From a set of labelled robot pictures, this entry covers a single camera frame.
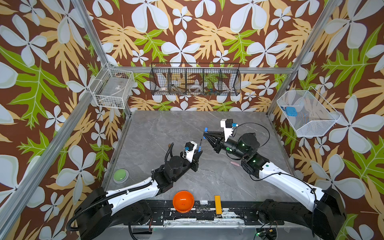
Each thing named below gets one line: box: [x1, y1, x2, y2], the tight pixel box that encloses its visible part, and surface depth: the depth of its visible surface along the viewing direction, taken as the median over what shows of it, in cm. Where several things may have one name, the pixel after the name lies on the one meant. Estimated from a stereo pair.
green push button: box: [113, 168, 129, 184], surface depth 88 cm
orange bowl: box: [173, 190, 195, 213], surface depth 80 cm
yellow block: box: [214, 195, 222, 215], surface depth 79 cm
